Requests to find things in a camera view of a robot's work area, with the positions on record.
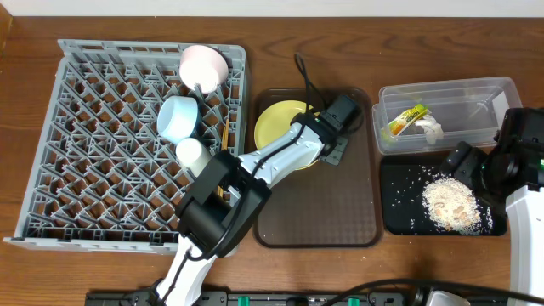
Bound pile of rice and scraps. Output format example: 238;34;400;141
422;178;495;235

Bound yellow-green plate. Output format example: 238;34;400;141
254;100;306;150

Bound clear plastic container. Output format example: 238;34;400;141
372;76;522;155

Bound yellow green snack wrapper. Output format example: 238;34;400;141
388;104;428;136

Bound grey plastic dish rack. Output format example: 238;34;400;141
8;39;250;254

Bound black plastic tray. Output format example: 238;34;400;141
380;154;507;236

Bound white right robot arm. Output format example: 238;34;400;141
440;108;543;299

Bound white cup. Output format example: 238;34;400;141
176;138;212;177

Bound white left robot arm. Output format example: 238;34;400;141
150;95;361;305

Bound white bowl with food residue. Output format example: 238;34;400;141
179;45;229;94

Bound brown serving tray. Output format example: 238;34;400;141
253;88;383;248

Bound white tissue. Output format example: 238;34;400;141
415;115;444;145

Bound light blue saucer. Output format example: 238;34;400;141
156;96;198;145

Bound wooden chopstick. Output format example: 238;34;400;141
218;124;229;198
221;118;230;150

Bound black base rail with buttons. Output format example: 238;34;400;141
84;289;508;306

